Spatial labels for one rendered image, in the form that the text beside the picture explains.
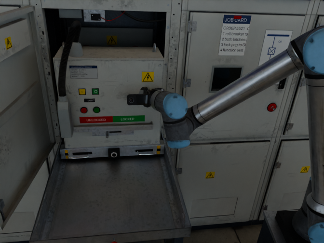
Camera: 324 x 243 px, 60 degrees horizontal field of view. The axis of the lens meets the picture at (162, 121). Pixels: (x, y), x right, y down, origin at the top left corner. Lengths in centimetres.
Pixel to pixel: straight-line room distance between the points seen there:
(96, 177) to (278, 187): 137
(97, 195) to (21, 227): 96
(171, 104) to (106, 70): 42
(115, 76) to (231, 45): 64
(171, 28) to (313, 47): 79
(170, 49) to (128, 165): 64
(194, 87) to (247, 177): 81
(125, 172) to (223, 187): 85
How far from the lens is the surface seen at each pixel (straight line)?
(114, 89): 136
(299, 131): 204
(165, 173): 145
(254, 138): 193
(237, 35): 158
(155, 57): 135
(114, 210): 127
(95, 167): 150
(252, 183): 214
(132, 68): 133
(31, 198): 202
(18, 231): 225
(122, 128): 141
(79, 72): 134
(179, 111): 104
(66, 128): 134
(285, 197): 239
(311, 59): 89
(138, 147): 151
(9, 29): 128
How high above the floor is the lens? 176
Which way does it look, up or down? 29 degrees down
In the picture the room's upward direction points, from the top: 3 degrees clockwise
